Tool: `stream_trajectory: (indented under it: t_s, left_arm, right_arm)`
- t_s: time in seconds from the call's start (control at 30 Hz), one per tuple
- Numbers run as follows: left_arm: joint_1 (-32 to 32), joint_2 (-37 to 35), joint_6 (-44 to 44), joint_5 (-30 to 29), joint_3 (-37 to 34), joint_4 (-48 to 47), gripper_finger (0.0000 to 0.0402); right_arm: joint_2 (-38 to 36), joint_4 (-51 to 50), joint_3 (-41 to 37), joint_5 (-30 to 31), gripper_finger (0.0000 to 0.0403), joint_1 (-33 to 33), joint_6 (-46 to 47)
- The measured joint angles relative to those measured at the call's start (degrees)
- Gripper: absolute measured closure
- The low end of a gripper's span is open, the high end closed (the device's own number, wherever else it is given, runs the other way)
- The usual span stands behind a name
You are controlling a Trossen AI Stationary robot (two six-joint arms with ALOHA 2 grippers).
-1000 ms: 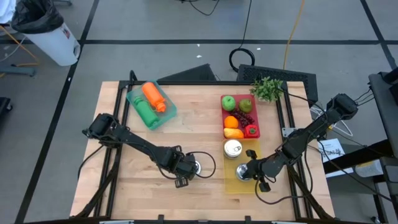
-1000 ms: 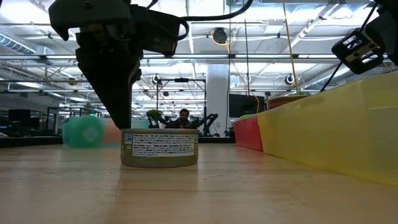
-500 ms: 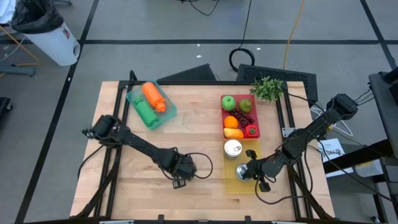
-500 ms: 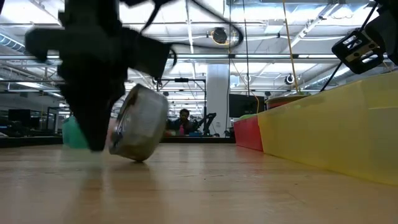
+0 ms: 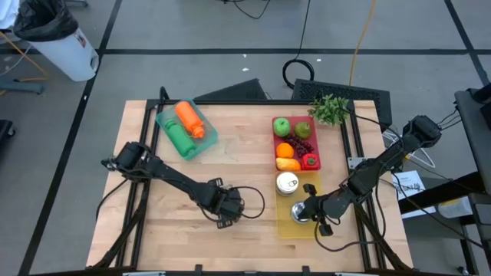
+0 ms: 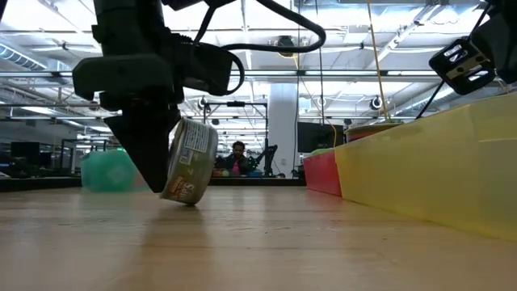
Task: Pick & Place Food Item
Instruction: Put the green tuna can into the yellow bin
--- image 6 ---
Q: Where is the black cable with coil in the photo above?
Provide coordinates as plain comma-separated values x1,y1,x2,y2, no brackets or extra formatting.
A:
314,0,326,126

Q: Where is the red plastic bin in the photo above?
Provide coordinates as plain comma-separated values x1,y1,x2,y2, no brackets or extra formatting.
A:
302,149,344,198

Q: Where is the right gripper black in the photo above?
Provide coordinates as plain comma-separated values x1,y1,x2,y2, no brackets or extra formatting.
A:
472,0,517,84

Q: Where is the white building column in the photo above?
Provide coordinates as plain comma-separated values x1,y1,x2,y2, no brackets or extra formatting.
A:
268,82,300,179

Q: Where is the thin black cable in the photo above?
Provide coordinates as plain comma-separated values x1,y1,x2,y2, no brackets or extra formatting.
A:
415,80,446,120

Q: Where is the black metal frame rig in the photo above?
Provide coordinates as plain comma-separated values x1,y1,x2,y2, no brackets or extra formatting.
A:
203,101,269,145

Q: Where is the yellow plastic bin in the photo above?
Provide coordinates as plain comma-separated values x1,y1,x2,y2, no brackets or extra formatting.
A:
334,93,517,243

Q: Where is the hanging yellow cable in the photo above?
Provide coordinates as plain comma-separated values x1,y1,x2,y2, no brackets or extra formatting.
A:
366,0,391,123

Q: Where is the black monitor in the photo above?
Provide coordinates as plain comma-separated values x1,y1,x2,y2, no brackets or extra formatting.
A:
297,121,345,154

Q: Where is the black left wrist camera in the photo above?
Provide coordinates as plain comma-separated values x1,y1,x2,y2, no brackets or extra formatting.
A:
181,40,243,98

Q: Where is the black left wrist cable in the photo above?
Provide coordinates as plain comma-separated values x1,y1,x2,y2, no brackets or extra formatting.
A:
193,0,327,97

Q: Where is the teal plastic bin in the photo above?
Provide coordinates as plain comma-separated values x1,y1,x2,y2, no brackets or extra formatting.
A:
80,149,141,194

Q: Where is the person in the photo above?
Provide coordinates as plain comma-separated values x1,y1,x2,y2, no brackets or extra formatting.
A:
216,140,252,178

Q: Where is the tuna can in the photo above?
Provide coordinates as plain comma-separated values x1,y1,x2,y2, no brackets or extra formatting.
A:
160,116,220,206

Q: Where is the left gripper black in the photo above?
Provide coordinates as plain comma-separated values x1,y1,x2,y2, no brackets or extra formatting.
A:
72,0,185,194

